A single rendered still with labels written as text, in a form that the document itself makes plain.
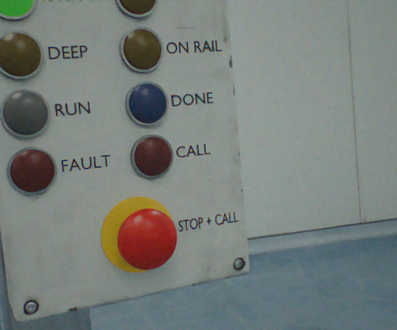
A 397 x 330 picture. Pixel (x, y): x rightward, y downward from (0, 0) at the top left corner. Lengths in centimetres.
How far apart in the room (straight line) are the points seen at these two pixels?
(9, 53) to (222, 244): 20
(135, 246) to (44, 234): 6
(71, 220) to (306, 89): 375
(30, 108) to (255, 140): 362
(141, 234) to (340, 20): 392
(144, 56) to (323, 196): 382
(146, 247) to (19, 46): 15
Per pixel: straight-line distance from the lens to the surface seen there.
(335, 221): 425
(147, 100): 40
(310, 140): 412
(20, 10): 39
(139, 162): 40
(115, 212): 40
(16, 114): 38
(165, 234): 39
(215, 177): 43
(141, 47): 40
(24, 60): 39
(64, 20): 40
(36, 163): 38
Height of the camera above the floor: 98
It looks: 5 degrees down
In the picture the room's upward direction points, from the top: 5 degrees counter-clockwise
